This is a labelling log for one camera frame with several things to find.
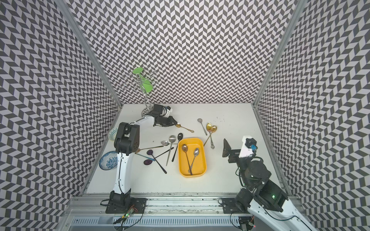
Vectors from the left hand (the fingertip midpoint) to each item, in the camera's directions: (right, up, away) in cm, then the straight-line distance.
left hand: (176, 123), depth 106 cm
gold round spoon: (+27, -4, -6) cm, 28 cm away
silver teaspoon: (-2, -11, -9) cm, 14 cm away
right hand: (+31, -7, -41) cm, 52 cm away
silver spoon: (+14, -19, -15) cm, 28 cm away
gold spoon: (+24, -4, -4) cm, 25 cm away
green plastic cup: (-19, +26, -10) cm, 34 cm away
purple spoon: (-15, -18, -15) cm, 28 cm away
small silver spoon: (+18, +2, +3) cm, 18 cm away
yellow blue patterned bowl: (-42, -7, -10) cm, 44 cm away
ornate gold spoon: (+2, -2, 0) cm, 3 cm away
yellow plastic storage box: (+16, -26, -19) cm, 36 cm away
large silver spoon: (+7, -16, -12) cm, 22 cm away
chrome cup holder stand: (-34, +31, +1) cm, 46 cm away
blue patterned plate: (-39, -22, -19) cm, 49 cm away
